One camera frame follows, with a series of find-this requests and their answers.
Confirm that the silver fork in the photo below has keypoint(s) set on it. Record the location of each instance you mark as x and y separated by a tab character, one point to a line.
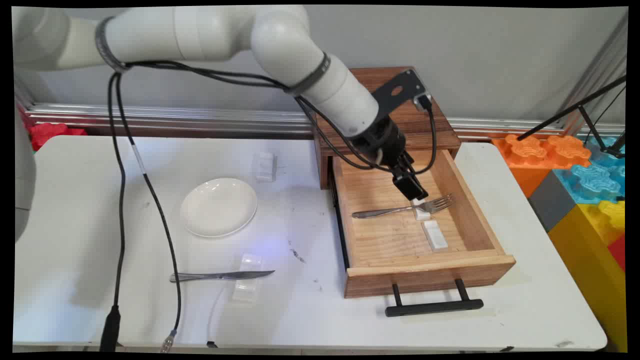
380	212

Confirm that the red foam block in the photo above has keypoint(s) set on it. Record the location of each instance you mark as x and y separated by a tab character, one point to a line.
47	132
619	252

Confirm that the blue foam block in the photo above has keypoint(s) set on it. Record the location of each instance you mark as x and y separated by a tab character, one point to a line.
595	182

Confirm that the black tripod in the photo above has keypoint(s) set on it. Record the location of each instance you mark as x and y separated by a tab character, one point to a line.
550	122

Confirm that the white round plate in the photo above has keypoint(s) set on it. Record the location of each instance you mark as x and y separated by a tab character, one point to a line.
218	207

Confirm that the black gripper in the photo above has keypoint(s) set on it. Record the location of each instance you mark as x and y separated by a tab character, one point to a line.
385	142

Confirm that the grey foam block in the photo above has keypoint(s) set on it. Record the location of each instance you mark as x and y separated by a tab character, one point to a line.
550	200

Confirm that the silver table knife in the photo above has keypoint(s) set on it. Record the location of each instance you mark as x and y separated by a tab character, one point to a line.
200	276

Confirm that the aluminium rail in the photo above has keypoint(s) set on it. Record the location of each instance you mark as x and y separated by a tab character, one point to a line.
150	117

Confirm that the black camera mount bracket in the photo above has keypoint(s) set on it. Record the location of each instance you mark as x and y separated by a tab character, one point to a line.
385	95

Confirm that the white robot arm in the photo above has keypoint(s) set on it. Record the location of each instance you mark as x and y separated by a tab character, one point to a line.
200	32

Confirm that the small silver wrist camera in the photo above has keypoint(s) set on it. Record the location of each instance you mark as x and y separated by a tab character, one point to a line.
422	101

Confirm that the wooden drawer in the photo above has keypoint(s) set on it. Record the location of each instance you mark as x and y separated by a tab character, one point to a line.
430	277

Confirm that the orange foam block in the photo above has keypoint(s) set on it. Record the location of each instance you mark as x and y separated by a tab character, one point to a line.
530	150

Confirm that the wooden cabinet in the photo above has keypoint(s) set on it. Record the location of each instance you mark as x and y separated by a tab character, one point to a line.
440	130

